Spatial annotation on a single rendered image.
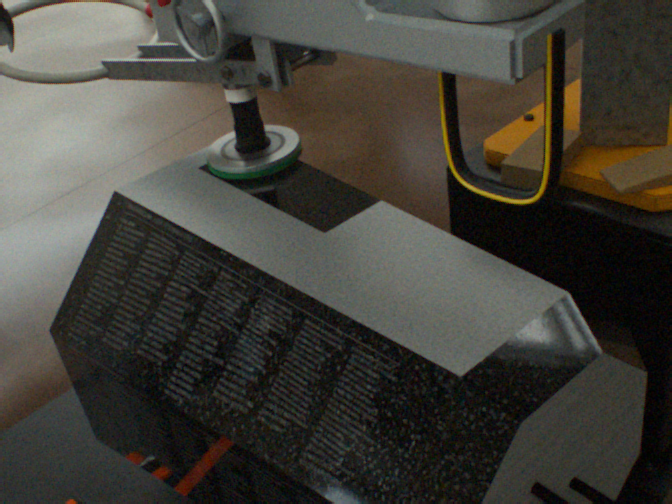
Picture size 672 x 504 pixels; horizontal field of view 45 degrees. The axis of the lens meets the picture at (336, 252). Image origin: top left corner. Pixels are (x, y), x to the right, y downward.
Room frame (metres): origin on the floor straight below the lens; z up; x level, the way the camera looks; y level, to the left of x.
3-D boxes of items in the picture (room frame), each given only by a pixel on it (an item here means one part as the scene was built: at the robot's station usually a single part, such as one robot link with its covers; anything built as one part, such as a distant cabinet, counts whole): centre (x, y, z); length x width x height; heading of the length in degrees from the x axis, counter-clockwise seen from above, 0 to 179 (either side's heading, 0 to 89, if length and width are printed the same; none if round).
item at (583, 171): (1.69, -0.71, 0.76); 0.49 x 0.49 x 0.05; 39
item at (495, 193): (1.19, -0.30, 1.10); 0.23 x 0.03 x 0.32; 42
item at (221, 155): (1.68, 0.15, 0.89); 0.21 x 0.21 x 0.01
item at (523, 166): (1.57, -0.49, 0.81); 0.20 x 0.10 x 0.05; 137
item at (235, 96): (1.68, 0.15, 1.04); 0.07 x 0.07 x 0.04
